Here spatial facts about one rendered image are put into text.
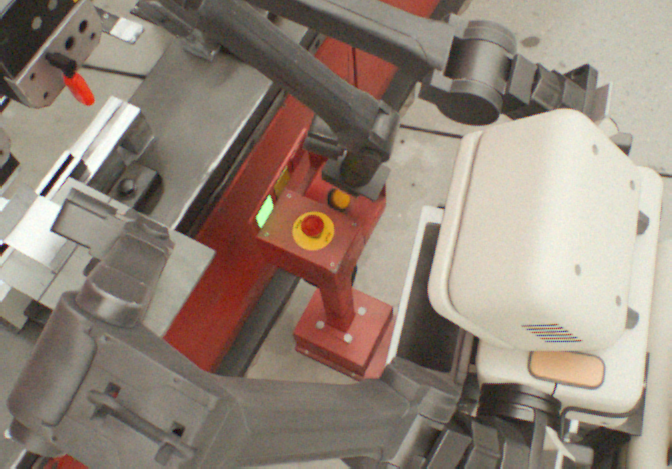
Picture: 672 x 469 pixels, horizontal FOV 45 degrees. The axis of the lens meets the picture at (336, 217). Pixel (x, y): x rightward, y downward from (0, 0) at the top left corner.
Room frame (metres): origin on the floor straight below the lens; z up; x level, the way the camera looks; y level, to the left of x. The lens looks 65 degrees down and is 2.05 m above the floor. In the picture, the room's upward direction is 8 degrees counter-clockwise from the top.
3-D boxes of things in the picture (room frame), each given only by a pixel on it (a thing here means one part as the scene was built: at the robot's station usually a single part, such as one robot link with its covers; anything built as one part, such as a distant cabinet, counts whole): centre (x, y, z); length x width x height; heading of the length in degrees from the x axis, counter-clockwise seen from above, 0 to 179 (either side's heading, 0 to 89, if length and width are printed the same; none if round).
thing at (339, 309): (0.61, 0.02, 0.39); 0.05 x 0.05 x 0.54; 56
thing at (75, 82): (0.64, 0.31, 1.20); 0.04 x 0.02 x 0.10; 54
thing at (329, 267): (0.61, 0.02, 0.75); 0.20 x 0.16 x 0.18; 146
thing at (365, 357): (0.59, 0.00, 0.06); 0.25 x 0.20 x 0.12; 56
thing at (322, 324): (0.61, 0.02, 0.13); 0.10 x 0.10 x 0.01; 56
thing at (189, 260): (0.46, 0.34, 1.00); 0.26 x 0.18 x 0.01; 54
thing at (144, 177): (0.55, 0.39, 0.89); 0.30 x 0.05 x 0.03; 144
